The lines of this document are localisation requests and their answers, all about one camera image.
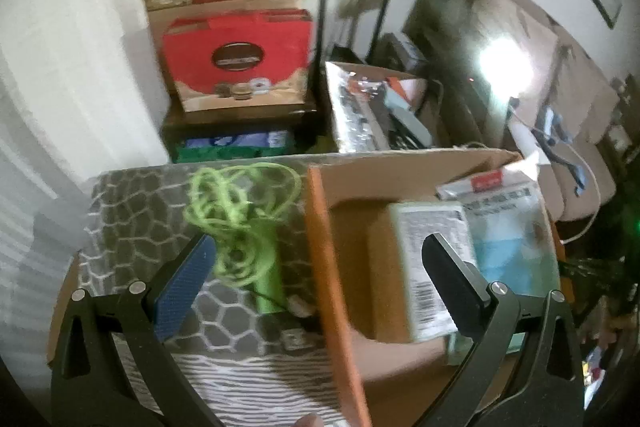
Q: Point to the blue headset on sofa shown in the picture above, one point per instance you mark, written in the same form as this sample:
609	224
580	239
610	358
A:
550	133

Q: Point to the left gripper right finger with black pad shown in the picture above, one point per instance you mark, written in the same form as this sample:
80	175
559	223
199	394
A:
459	284

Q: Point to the red Collection gift bag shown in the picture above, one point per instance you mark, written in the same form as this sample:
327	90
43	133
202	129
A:
239	59

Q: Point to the white curtain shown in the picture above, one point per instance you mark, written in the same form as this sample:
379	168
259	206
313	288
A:
81	94

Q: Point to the beige sofa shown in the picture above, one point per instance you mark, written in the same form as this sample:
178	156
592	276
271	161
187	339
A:
502	61

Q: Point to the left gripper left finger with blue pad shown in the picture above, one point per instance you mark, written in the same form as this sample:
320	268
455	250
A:
175	286

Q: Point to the open cardboard box with clutter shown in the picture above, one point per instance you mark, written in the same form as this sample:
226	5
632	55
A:
374	109

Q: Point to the lime green power bank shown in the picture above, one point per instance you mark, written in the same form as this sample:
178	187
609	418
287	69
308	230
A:
268	286

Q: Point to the clear bag of face masks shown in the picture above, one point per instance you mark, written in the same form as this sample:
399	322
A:
509	229

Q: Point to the orange cardboard box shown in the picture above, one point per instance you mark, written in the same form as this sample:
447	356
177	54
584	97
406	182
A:
524	370

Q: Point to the grey white patterned blanket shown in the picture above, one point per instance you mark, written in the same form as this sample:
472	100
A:
251	369

